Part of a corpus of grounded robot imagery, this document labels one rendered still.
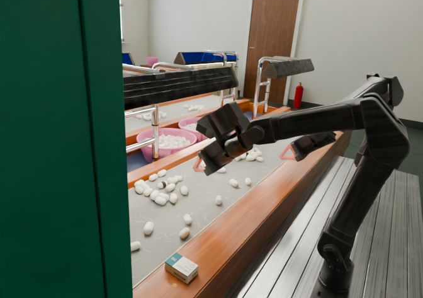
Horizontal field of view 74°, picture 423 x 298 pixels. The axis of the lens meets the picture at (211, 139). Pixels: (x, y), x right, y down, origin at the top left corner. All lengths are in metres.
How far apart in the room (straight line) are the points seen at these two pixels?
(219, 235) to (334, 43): 5.10
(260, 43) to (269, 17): 0.48
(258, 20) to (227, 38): 0.78
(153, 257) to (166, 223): 0.12
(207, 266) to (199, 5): 6.41
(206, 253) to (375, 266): 0.47
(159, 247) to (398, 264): 0.64
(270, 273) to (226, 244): 0.15
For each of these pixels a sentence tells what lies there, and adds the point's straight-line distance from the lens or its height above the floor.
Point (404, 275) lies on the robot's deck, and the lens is 0.95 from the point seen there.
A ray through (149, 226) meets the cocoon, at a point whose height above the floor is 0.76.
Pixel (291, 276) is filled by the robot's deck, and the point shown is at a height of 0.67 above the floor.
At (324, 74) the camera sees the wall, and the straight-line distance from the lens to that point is 5.65.
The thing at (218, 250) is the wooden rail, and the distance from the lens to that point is 0.68.
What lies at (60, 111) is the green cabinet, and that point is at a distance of 0.21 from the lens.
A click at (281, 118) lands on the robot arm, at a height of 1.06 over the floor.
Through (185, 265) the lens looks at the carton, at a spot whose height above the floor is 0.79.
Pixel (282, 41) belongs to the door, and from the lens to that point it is 5.81.
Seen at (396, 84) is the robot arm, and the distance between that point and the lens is 1.15.
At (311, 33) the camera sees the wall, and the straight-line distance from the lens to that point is 5.71.
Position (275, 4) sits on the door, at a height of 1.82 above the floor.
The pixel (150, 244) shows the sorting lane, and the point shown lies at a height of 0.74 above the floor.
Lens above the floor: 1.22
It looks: 20 degrees down
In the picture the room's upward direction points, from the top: 4 degrees clockwise
